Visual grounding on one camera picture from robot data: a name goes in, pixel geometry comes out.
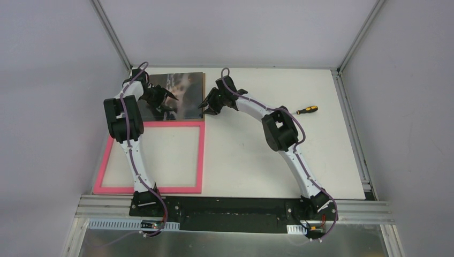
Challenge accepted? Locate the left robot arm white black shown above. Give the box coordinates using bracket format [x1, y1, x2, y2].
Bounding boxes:
[103, 68, 178, 217]

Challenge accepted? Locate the sunset landscape photo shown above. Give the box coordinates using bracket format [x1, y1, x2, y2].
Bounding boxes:
[138, 72, 203, 122]

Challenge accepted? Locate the left white cable duct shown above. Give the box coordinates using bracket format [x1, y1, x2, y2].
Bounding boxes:
[87, 218, 162, 232]

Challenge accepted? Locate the brown frame backing board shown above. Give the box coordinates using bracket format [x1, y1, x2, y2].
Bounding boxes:
[201, 73, 206, 121]

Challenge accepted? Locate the pink photo frame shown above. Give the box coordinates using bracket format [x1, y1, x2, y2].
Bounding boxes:
[93, 121, 205, 194]

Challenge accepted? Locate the white cable duct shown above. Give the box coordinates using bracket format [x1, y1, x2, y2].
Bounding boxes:
[87, 218, 162, 232]
[286, 225, 307, 235]

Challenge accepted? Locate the black screwdriver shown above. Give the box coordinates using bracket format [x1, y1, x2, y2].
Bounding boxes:
[292, 105, 319, 115]

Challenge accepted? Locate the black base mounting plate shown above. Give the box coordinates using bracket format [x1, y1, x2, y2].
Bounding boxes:
[129, 196, 337, 233]

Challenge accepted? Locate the right white cable duct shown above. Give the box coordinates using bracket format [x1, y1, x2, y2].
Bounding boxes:
[286, 225, 307, 235]

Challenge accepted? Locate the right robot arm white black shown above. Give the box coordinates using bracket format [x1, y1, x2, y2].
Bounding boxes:
[198, 75, 332, 220]

